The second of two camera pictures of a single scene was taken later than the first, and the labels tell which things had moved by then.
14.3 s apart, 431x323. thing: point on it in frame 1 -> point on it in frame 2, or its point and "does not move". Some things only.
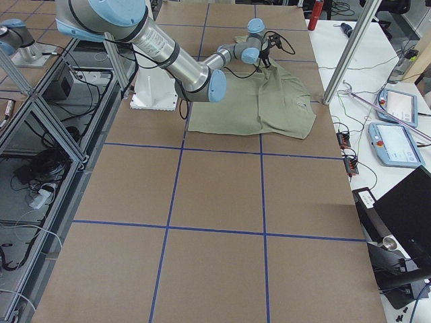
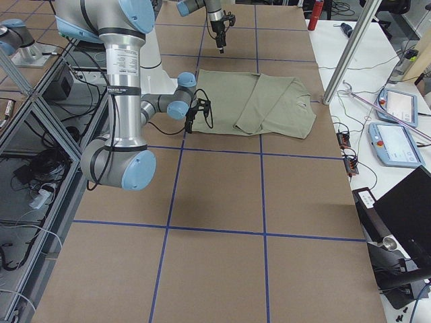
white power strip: (40, 199) does not move
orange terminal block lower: (351, 166) does not move
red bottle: (317, 8) does not move
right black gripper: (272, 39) -> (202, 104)
